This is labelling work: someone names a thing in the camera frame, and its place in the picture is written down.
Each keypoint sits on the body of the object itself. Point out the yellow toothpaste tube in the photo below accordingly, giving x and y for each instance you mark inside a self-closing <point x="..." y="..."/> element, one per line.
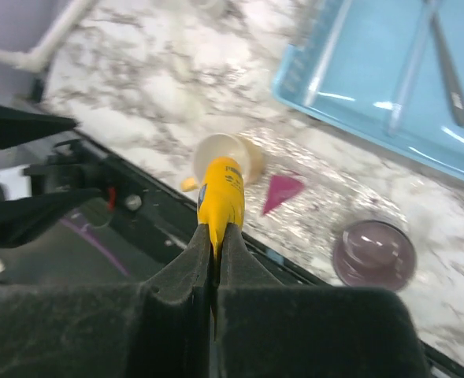
<point x="220" y="217"/>

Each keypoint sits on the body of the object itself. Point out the yellow mug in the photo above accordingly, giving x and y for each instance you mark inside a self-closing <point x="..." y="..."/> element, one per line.
<point x="242" y="150"/>

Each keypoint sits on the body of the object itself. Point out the blue plastic basket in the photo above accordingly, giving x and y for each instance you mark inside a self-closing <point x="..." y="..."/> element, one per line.
<point x="364" y="75"/>

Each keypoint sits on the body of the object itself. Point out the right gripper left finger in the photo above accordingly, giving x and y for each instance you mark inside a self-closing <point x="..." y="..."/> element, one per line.
<point x="156" y="328"/>

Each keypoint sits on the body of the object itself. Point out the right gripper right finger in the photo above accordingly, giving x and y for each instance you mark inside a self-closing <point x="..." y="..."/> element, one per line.
<point x="269" y="329"/>

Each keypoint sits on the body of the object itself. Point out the purple mug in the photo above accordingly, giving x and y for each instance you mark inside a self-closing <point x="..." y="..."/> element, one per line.
<point x="372" y="253"/>

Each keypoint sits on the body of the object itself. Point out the white stick in basket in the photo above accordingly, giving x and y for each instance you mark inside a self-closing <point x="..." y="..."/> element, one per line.
<point x="327" y="52"/>

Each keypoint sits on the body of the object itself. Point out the black mounting rail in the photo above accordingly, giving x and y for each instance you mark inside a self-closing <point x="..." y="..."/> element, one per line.
<point x="74" y="165"/>

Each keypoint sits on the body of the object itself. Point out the white pvc pipe frame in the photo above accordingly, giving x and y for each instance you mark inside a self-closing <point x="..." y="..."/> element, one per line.
<point x="36" y="59"/>

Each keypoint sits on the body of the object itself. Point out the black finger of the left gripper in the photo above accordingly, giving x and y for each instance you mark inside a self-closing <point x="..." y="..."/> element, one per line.
<point x="24" y="220"/>
<point x="18" y="127"/>

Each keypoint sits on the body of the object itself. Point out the light blue toothbrush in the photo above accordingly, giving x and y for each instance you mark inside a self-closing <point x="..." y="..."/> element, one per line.
<point x="413" y="62"/>

